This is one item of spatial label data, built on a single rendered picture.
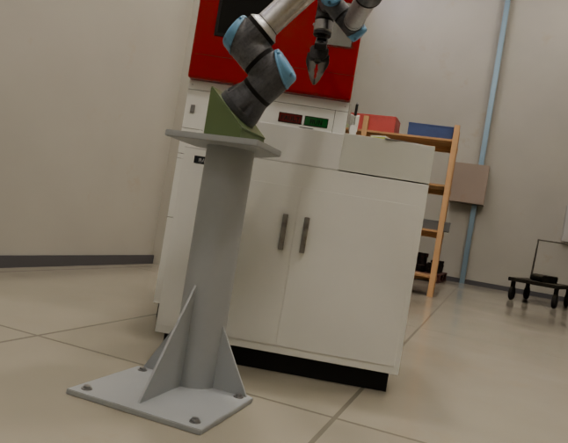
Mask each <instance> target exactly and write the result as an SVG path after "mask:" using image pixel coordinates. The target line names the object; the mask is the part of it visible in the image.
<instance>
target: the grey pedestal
mask: <svg viewBox="0 0 568 443"><path fill-rule="evenodd" d="M165 135H167V136H169V137H171V138H174V139H177V140H179V141H182V142H186V143H188V144H191V145H193V146H195V147H200V148H204V149H207V151H206V156H205V162H204V167H203V172H202V178H201V184H200V194H199V199H198V205H197V210H196V215H195V222H194V227H193V237H192V242H191V248H190V253H189V259H188V265H187V270H186V280H185V285H184V291H183V296H182V302H181V308H180V313H179V318H178V321H177V322H176V324H175V326H174V328H173V329H172V330H171V332H170V333H169V335H168V336H167V337H166V338H165V340H164V341H163V342H162V344H161V345H160V346H159V347H158V348H157V349H156V351H155V352H154V353H153V355H152V356H151V357H150V358H149V360H148V361H147V363H146V364H145V365H144V366H143V367H139V366H137V367H132V368H129V369H127V370H123V371H120V372H118V373H115V374H110V375H108V376H105V377H101V378H98V379H96V380H93V381H88V382H86V383H83V384H79V385H76V386H74V387H71V388H68V389H67V391H66V394H69V395H72V396H77V397H80V398H83V399H85V400H88V401H92V402H94V403H99V404H102V405H105V406H108V407H111V408H114V409H116V410H122V411H125V412H127V413H130V414H134V415H136V416H139V417H142V418H147V419H150V420H153V421H156V422H158V423H161V424H165V425H169V426H172V427H175V428H178V429H181V430H184V431H187V432H192V433H195V434H198V435H201V434H202V433H204V432H206V431H208V430H209V429H211V428H213V427H214V426H216V425H218V424H220V423H221V422H222V421H223V420H225V419H226V418H229V417H230V416H232V415H233V414H235V413H237V412H238V411H240V410H241V409H243V408H244V407H246V406H247V405H249V404H250V403H252V400H253V399H252V397H250V396H248V395H246V393H245V390H244V385H243V382H242V379H241V376H240V373H239V371H238V368H237V363H236V361H235V358H234V355H233V352H232V350H231V347H230V344H229V340H228V337H227V334H226V327H227V322H228V316H229V305H230V300H231V295H232V289H233V284H234V278H235V273H236V267H237V257H238V252H239V246H240V241H241V235H242V230H243V224H244V214H245V209H246V203H247V198H248V192H249V186H250V181H251V171H252V166H253V160H254V157H260V158H263V157H280V154H281V151H280V150H278V149H276V148H274V147H272V146H270V145H268V144H266V143H264V142H262V141H260V140H256V139H248V138H241V137H233V136H225V135H218V134H203V133H195V132H187V131H179V130H171V129H166V130H165Z"/></svg>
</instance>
